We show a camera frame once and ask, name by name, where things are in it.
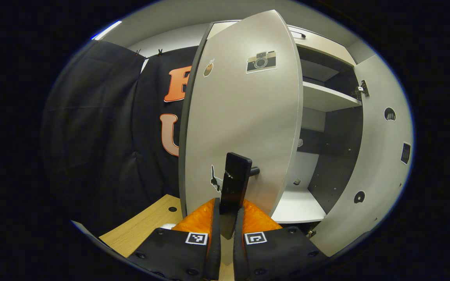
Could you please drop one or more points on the black backdrop cloth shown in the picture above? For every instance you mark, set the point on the black backdrop cloth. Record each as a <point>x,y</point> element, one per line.
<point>92,136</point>

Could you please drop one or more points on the beige cabinet door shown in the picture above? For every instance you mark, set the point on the beige cabinet door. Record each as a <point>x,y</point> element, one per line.
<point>240,117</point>
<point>377,164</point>

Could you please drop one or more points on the grey double-door shoe cabinet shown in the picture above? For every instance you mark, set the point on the grey double-door shoe cabinet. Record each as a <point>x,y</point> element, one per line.
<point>338,156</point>

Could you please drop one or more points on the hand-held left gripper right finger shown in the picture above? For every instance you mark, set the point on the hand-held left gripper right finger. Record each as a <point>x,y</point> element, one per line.
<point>238,246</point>

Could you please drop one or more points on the black door hinge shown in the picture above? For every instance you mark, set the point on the black door hinge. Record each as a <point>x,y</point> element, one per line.
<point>362,89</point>

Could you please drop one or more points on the row of black cloth clips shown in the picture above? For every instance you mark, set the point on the row of black cloth clips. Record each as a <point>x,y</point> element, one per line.
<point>159,51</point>

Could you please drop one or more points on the beige cabinet drawer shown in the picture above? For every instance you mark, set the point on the beige cabinet drawer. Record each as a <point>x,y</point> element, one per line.
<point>322,48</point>

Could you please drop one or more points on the white cabinet shelf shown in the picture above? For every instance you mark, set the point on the white cabinet shelf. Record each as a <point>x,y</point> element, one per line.
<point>326,97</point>

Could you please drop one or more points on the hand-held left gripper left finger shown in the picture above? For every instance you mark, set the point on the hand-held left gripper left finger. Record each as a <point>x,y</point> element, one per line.
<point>214,242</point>

